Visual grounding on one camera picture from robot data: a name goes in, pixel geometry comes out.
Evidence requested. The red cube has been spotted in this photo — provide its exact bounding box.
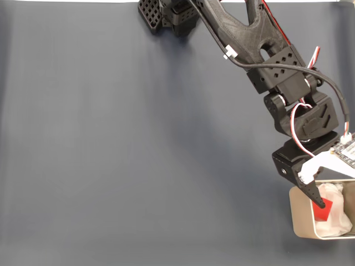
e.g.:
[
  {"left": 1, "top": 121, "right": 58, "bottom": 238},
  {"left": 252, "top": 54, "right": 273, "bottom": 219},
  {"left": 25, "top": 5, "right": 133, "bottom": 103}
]
[{"left": 311, "top": 197, "right": 334, "bottom": 223}]

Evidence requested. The beige plastic box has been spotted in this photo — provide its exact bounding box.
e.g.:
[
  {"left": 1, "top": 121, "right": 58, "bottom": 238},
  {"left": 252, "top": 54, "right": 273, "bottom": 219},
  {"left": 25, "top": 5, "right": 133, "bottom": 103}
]
[{"left": 288, "top": 178, "right": 355, "bottom": 241}]

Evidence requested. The white crumpled cloth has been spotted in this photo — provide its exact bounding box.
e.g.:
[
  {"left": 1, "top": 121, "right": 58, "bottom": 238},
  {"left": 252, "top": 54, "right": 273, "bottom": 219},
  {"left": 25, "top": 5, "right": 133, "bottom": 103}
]
[{"left": 314, "top": 181, "right": 353, "bottom": 238}]

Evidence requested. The dark blue mat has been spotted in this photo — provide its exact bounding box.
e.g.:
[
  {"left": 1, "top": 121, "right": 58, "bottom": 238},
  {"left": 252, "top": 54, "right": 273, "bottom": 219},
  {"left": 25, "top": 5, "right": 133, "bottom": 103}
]
[{"left": 0, "top": 2, "right": 355, "bottom": 266}]

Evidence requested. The white red servo cable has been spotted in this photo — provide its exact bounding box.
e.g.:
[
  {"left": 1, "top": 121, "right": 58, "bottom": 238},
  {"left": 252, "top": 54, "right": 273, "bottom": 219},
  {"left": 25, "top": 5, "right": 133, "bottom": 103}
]
[
  {"left": 289, "top": 102, "right": 317, "bottom": 158},
  {"left": 260, "top": 0, "right": 321, "bottom": 70}
]

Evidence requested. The white cable clip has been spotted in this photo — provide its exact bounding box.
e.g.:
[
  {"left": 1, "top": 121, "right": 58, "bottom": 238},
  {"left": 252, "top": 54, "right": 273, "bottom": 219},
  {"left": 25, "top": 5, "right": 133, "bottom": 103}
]
[{"left": 222, "top": 45, "right": 239, "bottom": 60}]

